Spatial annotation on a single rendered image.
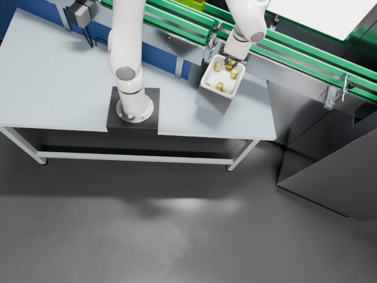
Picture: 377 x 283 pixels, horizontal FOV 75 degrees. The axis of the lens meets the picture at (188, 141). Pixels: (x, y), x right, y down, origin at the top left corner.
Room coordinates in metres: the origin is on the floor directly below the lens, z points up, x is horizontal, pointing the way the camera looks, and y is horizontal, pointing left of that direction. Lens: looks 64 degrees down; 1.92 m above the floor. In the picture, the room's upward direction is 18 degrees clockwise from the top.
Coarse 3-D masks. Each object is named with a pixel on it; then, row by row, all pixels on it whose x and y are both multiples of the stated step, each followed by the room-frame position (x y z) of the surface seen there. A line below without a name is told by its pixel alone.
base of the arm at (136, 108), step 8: (120, 96) 0.59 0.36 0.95; (128, 96) 0.58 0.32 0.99; (136, 96) 0.59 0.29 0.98; (144, 96) 0.64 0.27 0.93; (120, 104) 0.62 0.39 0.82; (128, 104) 0.57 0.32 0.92; (136, 104) 0.59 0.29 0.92; (144, 104) 0.63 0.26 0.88; (152, 104) 0.67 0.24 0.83; (120, 112) 0.58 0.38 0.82; (128, 112) 0.57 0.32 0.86; (136, 112) 0.58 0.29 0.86; (144, 112) 0.61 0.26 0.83; (152, 112) 0.63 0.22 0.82; (128, 120) 0.55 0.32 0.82; (136, 120) 0.56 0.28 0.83; (144, 120) 0.57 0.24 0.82
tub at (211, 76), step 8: (216, 56) 0.95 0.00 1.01; (240, 64) 0.95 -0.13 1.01; (208, 72) 0.84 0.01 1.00; (216, 72) 0.91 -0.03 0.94; (224, 72) 0.93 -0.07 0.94; (240, 72) 0.93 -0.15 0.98; (208, 80) 0.84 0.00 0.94; (216, 80) 0.86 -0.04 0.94; (224, 80) 0.88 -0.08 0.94; (232, 80) 0.89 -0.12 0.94; (240, 80) 0.84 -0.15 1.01; (208, 88) 0.74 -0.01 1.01; (224, 88) 0.83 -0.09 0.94; (232, 88) 0.84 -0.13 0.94; (232, 96) 0.74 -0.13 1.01
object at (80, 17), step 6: (72, 6) 0.98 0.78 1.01; (78, 6) 0.99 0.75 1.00; (84, 6) 1.00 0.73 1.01; (72, 12) 0.94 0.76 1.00; (78, 12) 0.95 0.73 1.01; (84, 12) 0.97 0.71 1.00; (72, 18) 0.94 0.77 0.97; (78, 18) 0.93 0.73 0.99; (84, 18) 0.96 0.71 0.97; (90, 18) 1.00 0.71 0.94; (78, 24) 0.93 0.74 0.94; (84, 24) 0.95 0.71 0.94
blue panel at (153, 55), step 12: (12, 0) 1.10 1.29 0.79; (24, 0) 1.09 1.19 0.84; (36, 0) 1.07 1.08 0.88; (36, 12) 1.08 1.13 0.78; (48, 12) 1.07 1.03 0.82; (60, 24) 1.06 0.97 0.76; (72, 24) 1.05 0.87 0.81; (96, 24) 1.03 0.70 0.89; (96, 36) 1.03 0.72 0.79; (144, 48) 0.99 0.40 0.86; (156, 48) 0.98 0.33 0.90; (144, 60) 0.99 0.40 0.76; (156, 60) 0.98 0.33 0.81; (168, 60) 0.98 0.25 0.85
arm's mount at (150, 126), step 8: (112, 88) 0.71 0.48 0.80; (144, 88) 0.77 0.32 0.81; (152, 88) 0.78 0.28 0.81; (112, 96) 0.66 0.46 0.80; (152, 96) 0.73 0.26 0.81; (112, 104) 0.61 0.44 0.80; (112, 112) 0.57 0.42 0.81; (112, 120) 0.52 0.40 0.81; (120, 120) 0.54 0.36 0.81; (152, 120) 0.59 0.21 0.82; (112, 128) 0.49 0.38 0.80; (120, 128) 0.50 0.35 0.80; (128, 128) 0.51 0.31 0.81; (136, 128) 0.52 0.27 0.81; (144, 128) 0.53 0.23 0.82; (152, 128) 0.55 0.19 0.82
